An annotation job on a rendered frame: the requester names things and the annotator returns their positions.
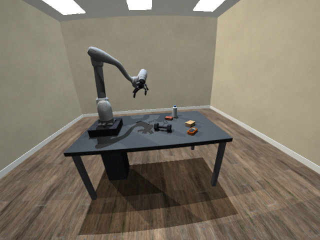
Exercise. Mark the flat reddish-brown rectangular block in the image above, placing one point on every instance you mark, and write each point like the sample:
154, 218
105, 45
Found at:
168, 118

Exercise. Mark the orange digital multimeter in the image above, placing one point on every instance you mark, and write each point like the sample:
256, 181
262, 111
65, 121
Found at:
192, 131

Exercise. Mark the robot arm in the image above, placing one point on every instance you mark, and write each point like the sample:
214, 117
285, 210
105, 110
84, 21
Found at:
104, 109

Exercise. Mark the white bottle with blue cap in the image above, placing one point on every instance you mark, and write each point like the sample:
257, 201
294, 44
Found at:
174, 111

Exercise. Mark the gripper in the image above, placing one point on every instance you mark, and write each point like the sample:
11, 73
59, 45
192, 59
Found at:
140, 87

